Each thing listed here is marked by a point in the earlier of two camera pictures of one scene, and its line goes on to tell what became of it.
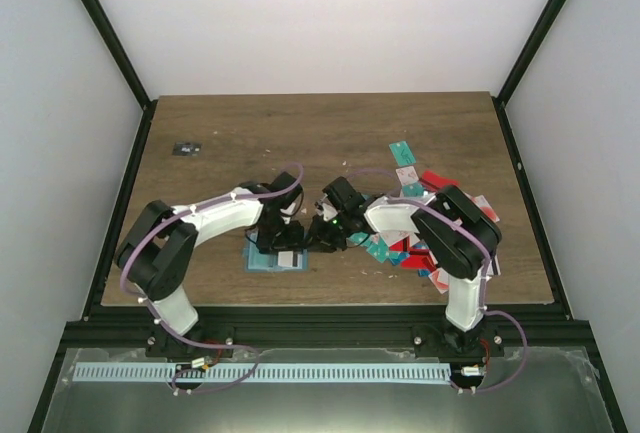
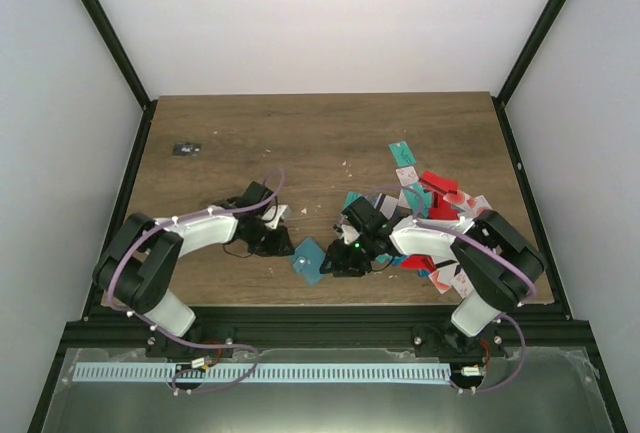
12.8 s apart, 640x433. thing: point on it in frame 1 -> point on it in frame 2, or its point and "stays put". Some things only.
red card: x=434 y=181 stays put
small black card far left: x=189 y=149 stays put
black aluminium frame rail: x=525 y=328 stays put
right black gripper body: x=332 y=236 -> x=357 y=259
